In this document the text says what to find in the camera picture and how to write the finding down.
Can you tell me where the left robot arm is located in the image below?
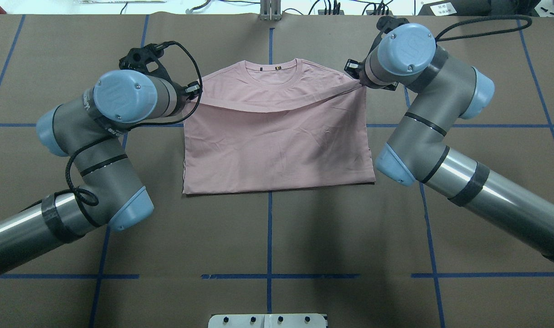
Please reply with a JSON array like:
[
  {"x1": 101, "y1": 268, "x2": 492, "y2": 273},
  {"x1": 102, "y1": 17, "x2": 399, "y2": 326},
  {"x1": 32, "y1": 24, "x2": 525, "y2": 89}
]
[{"x1": 0, "y1": 69, "x2": 203, "y2": 275}]

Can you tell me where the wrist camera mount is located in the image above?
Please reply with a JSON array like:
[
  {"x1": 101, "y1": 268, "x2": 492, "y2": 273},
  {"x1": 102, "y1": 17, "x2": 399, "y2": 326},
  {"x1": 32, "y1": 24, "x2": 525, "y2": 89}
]
[
  {"x1": 370, "y1": 16, "x2": 410, "y2": 52},
  {"x1": 118, "y1": 43, "x2": 172, "y2": 82}
]

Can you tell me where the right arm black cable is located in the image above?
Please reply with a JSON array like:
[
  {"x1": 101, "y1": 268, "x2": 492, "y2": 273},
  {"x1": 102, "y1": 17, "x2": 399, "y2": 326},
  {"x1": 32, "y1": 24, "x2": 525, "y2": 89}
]
[{"x1": 434, "y1": 15, "x2": 533, "y2": 42}]

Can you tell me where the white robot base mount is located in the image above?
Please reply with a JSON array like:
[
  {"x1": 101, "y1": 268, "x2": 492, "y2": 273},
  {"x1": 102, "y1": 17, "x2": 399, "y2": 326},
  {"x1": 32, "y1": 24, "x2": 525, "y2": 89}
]
[{"x1": 208, "y1": 313, "x2": 329, "y2": 328}]

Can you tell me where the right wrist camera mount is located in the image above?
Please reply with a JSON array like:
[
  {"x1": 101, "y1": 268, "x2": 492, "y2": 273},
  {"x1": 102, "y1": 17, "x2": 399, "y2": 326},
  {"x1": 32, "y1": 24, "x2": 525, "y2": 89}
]
[{"x1": 370, "y1": 16, "x2": 410, "y2": 52}]

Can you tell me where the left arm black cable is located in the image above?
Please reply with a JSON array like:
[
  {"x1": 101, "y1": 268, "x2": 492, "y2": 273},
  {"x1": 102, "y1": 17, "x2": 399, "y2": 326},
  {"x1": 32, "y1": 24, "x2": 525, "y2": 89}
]
[{"x1": 65, "y1": 41, "x2": 204, "y2": 228}]

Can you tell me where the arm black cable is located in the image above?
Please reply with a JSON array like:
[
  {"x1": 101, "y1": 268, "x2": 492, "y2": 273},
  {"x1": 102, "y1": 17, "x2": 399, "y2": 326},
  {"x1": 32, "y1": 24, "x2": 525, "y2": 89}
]
[
  {"x1": 434, "y1": 15, "x2": 533, "y2": 42},
  {"x1": 65, "y1": 41, "x2": 204, "y2": 228}
]

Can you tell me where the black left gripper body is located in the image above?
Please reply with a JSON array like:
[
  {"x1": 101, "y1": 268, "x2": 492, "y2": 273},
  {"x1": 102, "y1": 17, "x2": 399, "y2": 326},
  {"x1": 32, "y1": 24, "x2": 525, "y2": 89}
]
[{"x1": 177, "y1": 81, "x2": 202, "y2": 108}]

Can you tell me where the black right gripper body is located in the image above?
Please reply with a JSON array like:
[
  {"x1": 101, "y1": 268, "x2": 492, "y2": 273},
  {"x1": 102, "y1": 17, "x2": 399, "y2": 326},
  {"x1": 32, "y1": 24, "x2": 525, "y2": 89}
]
[{"x1": 351, "y1": 58, "x2": 398, "y2": 91}]

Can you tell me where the pink Snoopy t-shirt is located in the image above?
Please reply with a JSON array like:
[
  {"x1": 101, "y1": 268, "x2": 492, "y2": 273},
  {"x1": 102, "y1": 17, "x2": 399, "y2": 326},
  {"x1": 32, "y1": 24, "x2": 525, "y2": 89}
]
[{"x1": 183, "y1": 58, "x2": 376, "y2": 195}]

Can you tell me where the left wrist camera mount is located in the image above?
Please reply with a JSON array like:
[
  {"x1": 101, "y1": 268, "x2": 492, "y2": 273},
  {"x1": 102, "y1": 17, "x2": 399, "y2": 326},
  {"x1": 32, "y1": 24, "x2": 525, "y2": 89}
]
[{"x1": 118, "y1": 43, "x2": 172, "y2": 82}]

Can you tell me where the aluminium frame post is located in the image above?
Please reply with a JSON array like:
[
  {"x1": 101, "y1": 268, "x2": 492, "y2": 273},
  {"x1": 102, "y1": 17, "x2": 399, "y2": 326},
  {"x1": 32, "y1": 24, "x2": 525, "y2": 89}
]
[{"x1": 259, "y1": 0, "x2": 282, "y2": 21}]

